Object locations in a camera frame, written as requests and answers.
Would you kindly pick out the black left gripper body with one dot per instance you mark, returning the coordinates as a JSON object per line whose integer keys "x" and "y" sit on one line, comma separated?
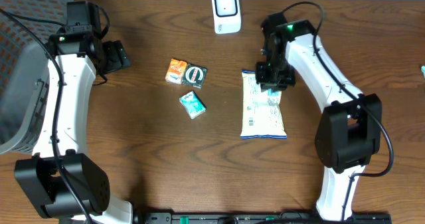
{"x": 117, "y": 56}

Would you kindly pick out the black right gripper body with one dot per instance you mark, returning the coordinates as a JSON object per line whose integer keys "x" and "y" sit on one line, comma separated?
{"x": 273, "y": 74}

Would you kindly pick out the yellow snack bag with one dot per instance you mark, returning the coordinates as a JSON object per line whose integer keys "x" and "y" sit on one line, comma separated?
{"x": 261, "y": 116}

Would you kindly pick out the orange tissue pack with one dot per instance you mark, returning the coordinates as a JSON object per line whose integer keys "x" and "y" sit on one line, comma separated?
{"x": 176, "y": 71}

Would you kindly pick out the dark green round-logo packet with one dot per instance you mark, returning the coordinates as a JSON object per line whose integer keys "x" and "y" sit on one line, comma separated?
{"x": 194, "y": 76}

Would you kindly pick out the teal tissue pack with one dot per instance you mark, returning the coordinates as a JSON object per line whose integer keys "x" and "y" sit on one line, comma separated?
{"x": 192, "y": 104}

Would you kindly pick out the mint green snack packet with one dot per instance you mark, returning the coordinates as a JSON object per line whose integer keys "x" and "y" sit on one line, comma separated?
{"x": 423, "y": 70}

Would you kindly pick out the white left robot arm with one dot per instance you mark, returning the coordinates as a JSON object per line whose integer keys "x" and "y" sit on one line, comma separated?
{"x": 60, "y": 180}

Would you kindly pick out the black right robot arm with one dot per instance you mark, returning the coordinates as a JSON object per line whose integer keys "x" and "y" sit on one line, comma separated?
{"x": 348, "y": 134}

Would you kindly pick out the white barcode scanner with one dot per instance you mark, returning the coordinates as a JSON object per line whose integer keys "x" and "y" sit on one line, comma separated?
{"x": 227, "y": 16}

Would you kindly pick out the grey plastic shopping basket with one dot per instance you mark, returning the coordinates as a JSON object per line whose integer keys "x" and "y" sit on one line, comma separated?
{"x": 24, "y": 71}

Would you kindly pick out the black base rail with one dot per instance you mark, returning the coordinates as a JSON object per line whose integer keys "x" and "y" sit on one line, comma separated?
{"x": 289, "y": 217}

